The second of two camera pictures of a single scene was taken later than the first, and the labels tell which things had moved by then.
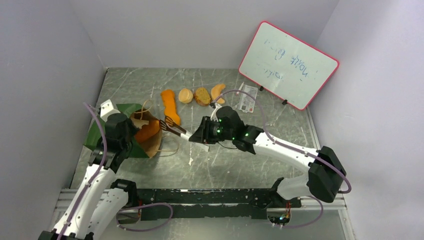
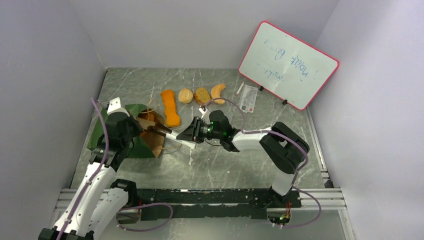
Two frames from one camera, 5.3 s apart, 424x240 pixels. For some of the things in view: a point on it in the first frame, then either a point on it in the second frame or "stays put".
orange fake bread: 168,96 stays put
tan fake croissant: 216,91 stays put
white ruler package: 247,102 stays put
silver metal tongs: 170,125 -> 172,135
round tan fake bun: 185,95 stays put
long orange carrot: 147,130 -> 150,117
